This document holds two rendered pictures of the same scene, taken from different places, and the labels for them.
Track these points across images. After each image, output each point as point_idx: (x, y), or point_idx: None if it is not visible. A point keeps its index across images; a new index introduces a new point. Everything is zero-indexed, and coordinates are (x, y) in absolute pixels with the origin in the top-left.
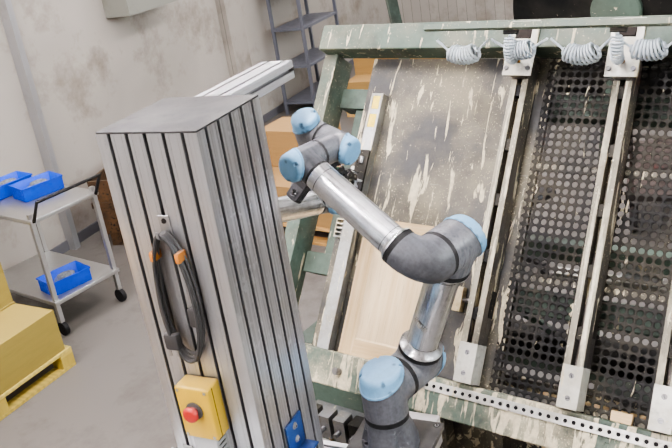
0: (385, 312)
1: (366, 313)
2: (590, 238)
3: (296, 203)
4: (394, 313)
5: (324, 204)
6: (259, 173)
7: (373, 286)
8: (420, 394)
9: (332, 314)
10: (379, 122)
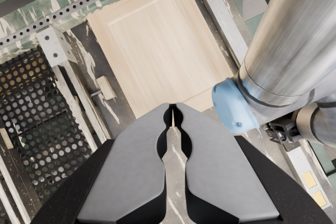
0: (161, 31)
1: (177, 18)
2: (21, 211)
3: (321, 20)
4: (152, 36)
5: (176, 107)
6: None
7: (188, 42)
8: None
9: None
10: (299, 180)
